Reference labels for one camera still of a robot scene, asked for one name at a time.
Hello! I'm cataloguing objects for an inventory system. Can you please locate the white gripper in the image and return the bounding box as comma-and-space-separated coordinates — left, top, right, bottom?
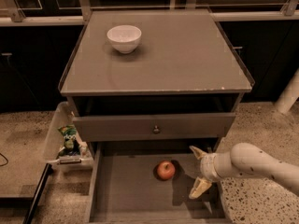
189, 146, 221, 199

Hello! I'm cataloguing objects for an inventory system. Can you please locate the red apple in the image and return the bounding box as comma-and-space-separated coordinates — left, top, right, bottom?
157, 161, 176, 180

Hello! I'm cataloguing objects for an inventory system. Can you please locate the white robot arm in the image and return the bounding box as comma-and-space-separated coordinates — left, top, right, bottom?
189, 75, 299, 199

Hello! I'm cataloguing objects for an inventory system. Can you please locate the round metal drawer knob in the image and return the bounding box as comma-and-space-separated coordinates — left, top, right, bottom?
152, 125, 161, 134

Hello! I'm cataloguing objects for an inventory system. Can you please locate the open grey middle drawer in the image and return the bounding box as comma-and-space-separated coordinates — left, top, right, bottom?
85, 141, 232, 224

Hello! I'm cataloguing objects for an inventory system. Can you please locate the grey wooden drawer cabinet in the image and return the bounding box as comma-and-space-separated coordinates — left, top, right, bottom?
58, 8, 255, 224

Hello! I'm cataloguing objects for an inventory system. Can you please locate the grey top drawer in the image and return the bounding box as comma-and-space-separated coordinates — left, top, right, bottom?
73, 113, 235, 142

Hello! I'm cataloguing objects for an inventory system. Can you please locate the green snack bag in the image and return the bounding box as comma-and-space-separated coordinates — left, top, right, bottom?
58, 125, 79, 156

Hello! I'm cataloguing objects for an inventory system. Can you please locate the clear plastic storage bin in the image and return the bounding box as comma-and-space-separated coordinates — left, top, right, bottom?
42, 102, 93, 172

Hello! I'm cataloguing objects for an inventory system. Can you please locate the white ceramic bowl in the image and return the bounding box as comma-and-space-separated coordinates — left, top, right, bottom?
107, 25, 142, 54

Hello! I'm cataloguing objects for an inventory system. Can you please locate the metal window railing frame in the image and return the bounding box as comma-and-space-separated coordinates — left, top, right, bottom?
1, 0, 299, 26

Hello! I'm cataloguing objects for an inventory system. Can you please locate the black cable on floor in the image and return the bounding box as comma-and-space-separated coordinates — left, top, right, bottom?
0, 152, 9, 167

